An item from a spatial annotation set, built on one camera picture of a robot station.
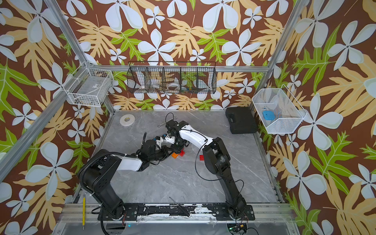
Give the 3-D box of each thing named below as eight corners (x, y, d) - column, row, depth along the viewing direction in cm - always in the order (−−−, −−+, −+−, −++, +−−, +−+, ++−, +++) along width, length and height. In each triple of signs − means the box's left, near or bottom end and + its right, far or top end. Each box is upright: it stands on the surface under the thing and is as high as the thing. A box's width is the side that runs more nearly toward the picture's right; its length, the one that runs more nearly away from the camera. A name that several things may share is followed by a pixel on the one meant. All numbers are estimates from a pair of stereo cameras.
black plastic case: (230, 133, 109) (232, 128, 104) (224, 108, 126) (226, 103, 121) (258, 133, 109) (262, 128, 104) (249, 108, 126) (251, 103, 121)
